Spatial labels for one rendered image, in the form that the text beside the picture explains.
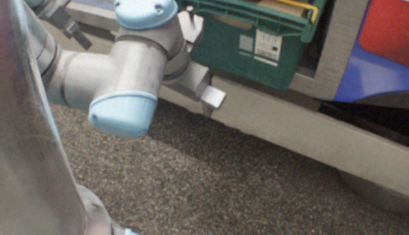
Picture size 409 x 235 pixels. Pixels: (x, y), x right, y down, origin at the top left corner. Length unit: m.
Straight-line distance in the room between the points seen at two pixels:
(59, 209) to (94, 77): 0.20
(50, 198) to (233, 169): 1.25
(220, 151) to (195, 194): 0.26
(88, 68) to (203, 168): 1.10
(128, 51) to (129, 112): 0.07
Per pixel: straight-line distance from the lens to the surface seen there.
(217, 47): 0.81
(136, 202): 1.34
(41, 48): 0.36
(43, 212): 0.19
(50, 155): 0.18
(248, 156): 1.45
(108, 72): 0.35
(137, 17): 0.36
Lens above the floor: 1.18
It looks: 46 degrees down
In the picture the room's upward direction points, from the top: straight up
